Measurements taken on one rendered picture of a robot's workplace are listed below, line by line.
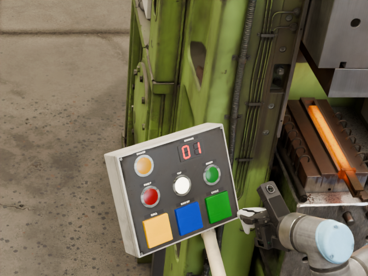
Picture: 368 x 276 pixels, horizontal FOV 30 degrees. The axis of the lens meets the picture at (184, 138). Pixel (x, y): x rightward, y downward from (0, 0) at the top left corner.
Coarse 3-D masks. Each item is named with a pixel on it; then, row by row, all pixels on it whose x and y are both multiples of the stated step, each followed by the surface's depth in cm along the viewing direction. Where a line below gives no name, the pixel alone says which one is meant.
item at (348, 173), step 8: (312, 112) 238; (320, 112) 238; (320, 120) 233; (320, 128) 230; (328, 128) 230; (328, 136) 226; (328, 144) 224; (336, 144) 223; (336, 152) 219; (336, 160) 217; (344, 160) 216; (344, 168) 212; (352, 168) 212; (344, 176) 212; (352, 176) 209; (352, 184) 206; (360, 184) 206; (352, 192) 207
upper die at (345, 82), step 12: (300, 48) 217; (312, 60) 207; (324, 72) 197; (336, 72) 191; (348, 72) 191; (360, 72) 192; (324, 84) 197; (336, 84) 193; (348, 84) 194; (360, 84) 194; (336, 96) 196; (348, 96) 196; (360, 96) 197
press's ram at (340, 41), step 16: (320, 0) 186; (336, 0) 177; (352, 0) 178; (320, 16) 186; (336, 16) 180; (352, 16) 181; (304, 32) 199; (320, 32) 186; (336, 32) 183; (352, 32) 184; (320, 48) 187; (336, 48) 186; (352, 48) 187; (320, 64) 188; (336, 64) 189; (352, 64) 190
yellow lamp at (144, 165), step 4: (140, 160) 179; (144, 160) 179; (148, 160) 180; (140, 164) 179; (144, 164) 179; (148, 164) 180; (140, 168) 179; (144, 168) 179; (148, 168) 180; (140, 172) 179; (144, 172) 179
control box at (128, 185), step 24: (144, 144) 184; (168, 144) 183; (192, 144) 187; (216, 144) 191; (120, 168) 176; (168, 168) 183; (192, 168) 187; (216, 168) 191; (120, 192) 179; (144, 192) 180; (168, 192) 184; (192, 192) 188; (216, 192) 192; (120, 216) 183; (144, 216) 180; (168, 216) 184; (144, 240) 181
